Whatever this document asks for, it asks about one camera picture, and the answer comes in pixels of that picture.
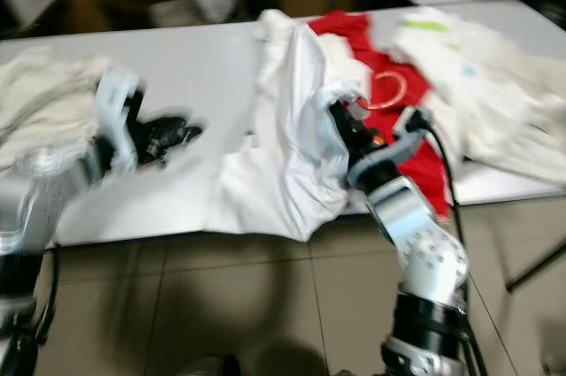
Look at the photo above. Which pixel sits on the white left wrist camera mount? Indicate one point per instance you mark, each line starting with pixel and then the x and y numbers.
pixel 117 102

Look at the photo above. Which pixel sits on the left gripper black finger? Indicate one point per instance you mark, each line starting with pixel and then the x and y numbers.
pixel 188 139
pixel 179 124

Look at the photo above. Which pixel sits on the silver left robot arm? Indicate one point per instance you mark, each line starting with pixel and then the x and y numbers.
pixel 22 217

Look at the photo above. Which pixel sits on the red plastic hanger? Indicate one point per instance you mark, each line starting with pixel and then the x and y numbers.
pixel 405 91

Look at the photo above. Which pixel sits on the white shirt with green label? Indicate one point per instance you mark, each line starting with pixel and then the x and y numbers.
pixel 469 66

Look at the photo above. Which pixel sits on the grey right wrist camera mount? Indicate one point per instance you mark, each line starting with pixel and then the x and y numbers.
pixel 380 164

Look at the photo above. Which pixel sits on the black metal table leg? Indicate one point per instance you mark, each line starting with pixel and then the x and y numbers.
pixel 538 272

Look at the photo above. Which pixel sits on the red shirt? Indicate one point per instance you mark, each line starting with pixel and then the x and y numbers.
pixel 363 44

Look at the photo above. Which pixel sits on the plain white shirt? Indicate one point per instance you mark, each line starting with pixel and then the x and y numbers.
pixel 283 128

